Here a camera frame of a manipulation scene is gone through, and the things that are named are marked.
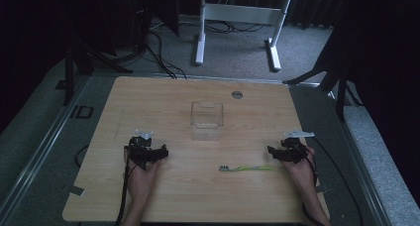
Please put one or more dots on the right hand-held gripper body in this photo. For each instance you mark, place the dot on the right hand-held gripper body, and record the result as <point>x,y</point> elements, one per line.
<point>292,151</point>

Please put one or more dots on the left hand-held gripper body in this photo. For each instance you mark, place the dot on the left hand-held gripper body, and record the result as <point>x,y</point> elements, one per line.
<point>140,151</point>

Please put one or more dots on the green toothbrush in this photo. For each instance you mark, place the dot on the green toothbrush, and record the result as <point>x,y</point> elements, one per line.
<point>244,168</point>

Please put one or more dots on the clear plastic container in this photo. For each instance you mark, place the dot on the clear plastic container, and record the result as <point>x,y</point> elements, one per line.
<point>206,120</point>

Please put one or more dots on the person's right hand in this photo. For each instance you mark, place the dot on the person's right hand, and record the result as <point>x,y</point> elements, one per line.
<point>300,173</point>

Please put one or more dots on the person's left hand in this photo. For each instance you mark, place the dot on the person's left hand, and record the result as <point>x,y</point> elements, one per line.
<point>142,181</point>

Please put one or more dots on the grey tape piece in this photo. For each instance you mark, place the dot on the grey tape piece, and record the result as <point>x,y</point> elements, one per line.
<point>322,188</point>
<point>76,190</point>

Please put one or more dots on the grey round table grommet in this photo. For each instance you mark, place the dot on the grey round table grommet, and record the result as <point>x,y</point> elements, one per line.
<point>236,94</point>

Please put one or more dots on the black tripod stand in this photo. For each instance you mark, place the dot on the black tripod stand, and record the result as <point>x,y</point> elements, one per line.
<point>71,74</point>
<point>340,93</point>

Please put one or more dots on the black curtain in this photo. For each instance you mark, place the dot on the black curtain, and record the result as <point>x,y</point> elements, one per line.
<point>33,37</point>
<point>386,54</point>

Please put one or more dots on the metal floor rail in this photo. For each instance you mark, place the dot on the metal floor rail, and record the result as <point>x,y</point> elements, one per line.
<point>36,150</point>
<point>360,166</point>

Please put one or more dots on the white desk frame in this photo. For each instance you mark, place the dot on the white desk frame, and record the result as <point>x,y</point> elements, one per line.
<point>241,14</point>

